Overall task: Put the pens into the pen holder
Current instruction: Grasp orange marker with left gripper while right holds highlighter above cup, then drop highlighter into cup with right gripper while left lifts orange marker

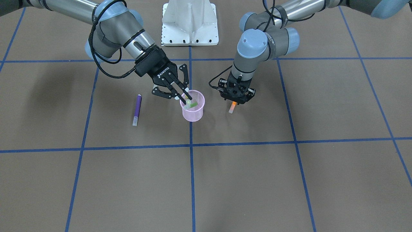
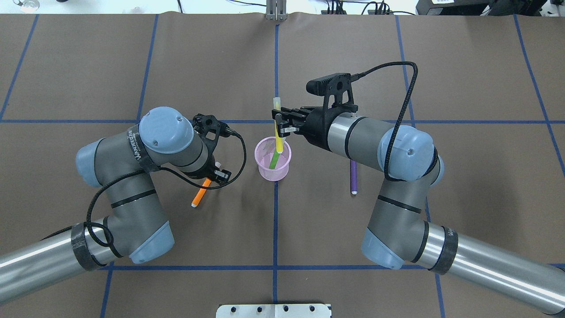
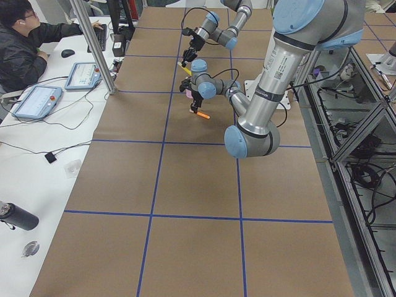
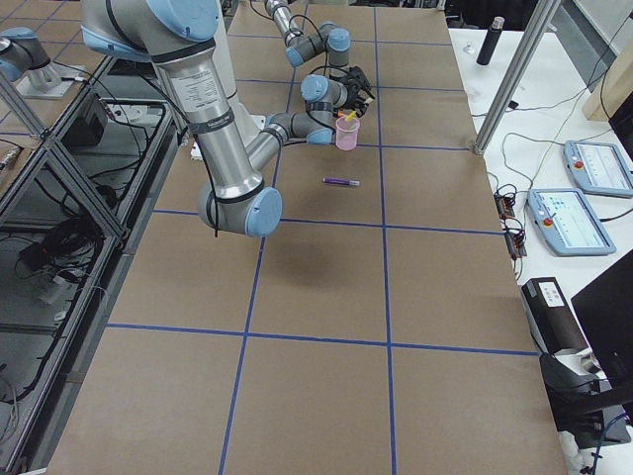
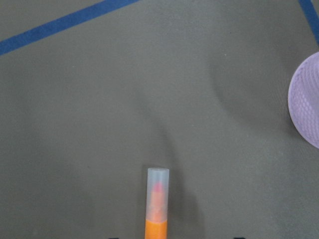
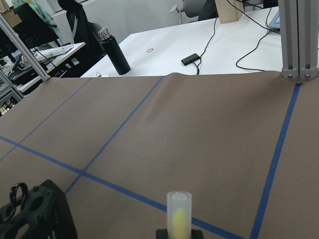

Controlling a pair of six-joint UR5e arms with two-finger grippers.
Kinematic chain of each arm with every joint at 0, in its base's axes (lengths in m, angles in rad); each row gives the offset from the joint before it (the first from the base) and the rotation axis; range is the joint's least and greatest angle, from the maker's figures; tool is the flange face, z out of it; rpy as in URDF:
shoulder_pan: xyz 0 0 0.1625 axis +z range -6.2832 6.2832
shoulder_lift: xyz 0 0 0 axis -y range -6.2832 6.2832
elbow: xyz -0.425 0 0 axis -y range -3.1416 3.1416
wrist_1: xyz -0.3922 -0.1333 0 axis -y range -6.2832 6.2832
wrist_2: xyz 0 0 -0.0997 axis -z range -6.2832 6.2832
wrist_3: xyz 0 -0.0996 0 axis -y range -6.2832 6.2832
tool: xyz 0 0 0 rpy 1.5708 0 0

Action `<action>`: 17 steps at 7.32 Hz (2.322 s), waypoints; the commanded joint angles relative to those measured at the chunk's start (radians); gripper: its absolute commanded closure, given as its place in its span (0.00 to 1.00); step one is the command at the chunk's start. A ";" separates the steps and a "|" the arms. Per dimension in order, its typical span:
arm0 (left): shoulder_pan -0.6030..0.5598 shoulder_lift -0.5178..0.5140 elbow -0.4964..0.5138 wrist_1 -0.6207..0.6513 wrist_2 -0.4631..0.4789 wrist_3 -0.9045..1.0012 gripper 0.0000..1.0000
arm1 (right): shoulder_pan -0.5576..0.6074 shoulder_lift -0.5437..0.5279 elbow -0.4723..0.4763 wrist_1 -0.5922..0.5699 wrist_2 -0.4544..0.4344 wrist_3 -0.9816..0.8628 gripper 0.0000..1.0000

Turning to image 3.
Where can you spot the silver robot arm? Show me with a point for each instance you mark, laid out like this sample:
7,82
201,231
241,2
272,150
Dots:
210,30
300,27

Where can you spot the near blue teach pendant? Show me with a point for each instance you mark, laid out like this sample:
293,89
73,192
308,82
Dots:
38,102

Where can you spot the seated person black jacket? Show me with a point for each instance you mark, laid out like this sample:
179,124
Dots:
22,35

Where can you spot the orange highlighter pen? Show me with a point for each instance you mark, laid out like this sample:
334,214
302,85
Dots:
198,113

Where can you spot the black computer monitor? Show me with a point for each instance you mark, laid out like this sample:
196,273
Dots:
117,11

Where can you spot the black water bottle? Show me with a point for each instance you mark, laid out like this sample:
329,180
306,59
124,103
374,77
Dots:
15,216

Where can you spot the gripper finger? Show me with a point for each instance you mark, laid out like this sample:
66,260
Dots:
195,105
188,56

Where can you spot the black keyboard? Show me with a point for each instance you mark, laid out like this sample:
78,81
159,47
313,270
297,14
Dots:
101,35

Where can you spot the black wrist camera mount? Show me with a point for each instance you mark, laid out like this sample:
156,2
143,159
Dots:
185,85
188,32

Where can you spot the far blue teach pendant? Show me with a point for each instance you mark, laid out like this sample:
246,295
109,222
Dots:
83,76

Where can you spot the clear plastic lid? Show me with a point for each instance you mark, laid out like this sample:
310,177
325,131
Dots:
72,168

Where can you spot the small black puck device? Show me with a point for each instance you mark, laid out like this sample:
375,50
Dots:
50,157

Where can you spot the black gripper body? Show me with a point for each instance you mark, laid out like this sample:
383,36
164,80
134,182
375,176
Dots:
197,96
195,43

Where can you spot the black computer mouse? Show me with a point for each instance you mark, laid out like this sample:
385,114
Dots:
67,53

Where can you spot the yellow highlighter pen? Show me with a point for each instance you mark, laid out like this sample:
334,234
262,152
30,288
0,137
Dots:
185,69

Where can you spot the aluminium frame post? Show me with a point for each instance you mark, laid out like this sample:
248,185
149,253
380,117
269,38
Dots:
93,44

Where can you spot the black box with label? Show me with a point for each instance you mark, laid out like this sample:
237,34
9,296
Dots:
119,45

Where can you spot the blue teach pendant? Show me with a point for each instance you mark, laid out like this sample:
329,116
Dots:
83,76
38,102

